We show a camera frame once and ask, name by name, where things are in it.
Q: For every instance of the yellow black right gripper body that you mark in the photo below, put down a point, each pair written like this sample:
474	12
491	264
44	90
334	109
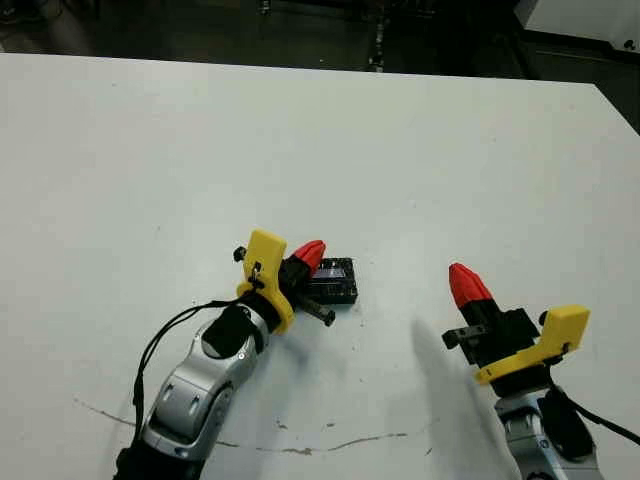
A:
510	345

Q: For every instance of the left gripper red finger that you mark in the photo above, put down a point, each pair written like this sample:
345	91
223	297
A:
312	262
305	249

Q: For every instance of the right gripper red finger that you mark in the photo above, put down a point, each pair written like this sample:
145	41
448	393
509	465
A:
462	290
482	295

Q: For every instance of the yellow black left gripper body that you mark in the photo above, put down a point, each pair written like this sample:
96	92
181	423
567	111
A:
267	280

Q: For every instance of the black camera box lid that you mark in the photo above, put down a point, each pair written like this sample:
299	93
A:
345	287

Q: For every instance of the dark metal stand pole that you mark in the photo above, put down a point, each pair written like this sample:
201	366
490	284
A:
378	40

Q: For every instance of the white cabinet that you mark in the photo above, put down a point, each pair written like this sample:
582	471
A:
575	17

